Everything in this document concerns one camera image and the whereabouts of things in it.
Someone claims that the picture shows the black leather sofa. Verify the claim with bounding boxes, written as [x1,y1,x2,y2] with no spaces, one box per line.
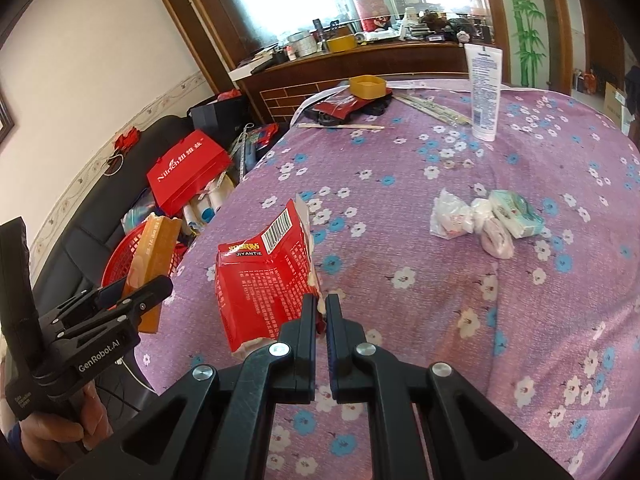
[30,115,201,311]

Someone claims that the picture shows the clear plastic wrapped item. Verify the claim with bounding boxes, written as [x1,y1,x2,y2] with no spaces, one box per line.
[430,188,473,240]

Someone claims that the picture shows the purple floral tablecloth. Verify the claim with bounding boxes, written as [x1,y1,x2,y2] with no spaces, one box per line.
[132,77,640,480]

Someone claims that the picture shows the green white tissue pack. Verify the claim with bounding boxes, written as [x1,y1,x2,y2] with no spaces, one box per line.
[489,190,545,239]

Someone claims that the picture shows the brick pattern wooden ledge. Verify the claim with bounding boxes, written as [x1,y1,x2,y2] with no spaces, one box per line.
[229,40,471,126]

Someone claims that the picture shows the yellow tape measure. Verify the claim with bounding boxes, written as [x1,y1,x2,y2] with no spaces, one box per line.
[239,127,251,181]

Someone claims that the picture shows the holographic paper bag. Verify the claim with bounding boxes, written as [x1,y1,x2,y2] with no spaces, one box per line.
[122,187,163,233]

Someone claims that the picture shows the person's left hand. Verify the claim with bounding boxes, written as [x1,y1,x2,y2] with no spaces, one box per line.
[20,381,101,466]

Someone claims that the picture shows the black plastic tray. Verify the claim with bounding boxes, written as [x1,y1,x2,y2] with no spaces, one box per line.
[314,89,396,127]

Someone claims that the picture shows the red plastic basket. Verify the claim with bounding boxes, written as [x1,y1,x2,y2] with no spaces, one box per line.
[101,222,186,291]

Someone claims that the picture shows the red snack packet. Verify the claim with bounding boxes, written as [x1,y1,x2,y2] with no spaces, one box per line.
[215,199,326,358]

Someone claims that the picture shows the dark paper bag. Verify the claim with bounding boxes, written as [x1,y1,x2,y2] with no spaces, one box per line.
[187,94,251,133]

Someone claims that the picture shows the colourful packet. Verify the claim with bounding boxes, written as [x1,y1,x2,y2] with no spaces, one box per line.
[245,122,280,151]

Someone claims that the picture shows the white wrapped roll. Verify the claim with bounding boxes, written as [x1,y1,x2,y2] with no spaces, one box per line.
[469,198,496,234]

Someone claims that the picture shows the red cloth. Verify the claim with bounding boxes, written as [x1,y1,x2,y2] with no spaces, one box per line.
[114,127,141,153]

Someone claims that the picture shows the orange snack packet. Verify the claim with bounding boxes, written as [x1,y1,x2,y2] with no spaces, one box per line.
[122,212,183,335]

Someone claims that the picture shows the white paper rolls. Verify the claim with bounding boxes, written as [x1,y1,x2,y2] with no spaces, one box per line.
[182,175,236,233]

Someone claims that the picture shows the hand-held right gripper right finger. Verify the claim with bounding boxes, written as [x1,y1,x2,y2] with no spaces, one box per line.
[326,294,573,480]

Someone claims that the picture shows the framed horse painting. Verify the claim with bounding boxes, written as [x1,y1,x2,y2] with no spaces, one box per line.
[0,87,16,133]

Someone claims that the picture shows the red tin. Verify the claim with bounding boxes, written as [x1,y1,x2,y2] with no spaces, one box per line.
[353,0,397,33]

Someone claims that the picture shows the yellow plastic container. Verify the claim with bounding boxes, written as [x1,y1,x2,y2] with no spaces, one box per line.
[349,75,388,102]

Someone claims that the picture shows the wooden chopsticks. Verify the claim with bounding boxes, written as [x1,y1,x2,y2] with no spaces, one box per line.
[296,121,386,132]

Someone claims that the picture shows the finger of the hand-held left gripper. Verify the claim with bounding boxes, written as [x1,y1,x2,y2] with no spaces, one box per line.
[97,275,174,324]
[95,279,130,310]

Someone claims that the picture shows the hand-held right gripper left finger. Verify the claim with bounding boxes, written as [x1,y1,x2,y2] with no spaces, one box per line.
[60,295,319,480]

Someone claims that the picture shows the white jar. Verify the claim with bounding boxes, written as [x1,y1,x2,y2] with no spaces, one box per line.
[287,31,319,59]

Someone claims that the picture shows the pink plastic wrapped item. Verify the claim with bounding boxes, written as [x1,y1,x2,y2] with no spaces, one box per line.
[480,217,516,260]

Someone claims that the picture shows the white lotion tube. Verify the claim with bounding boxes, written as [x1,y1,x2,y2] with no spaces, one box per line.
[463,44,504,142]

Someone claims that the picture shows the red paper gift bag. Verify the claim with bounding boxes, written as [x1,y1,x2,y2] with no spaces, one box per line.
[146,130,233,213]

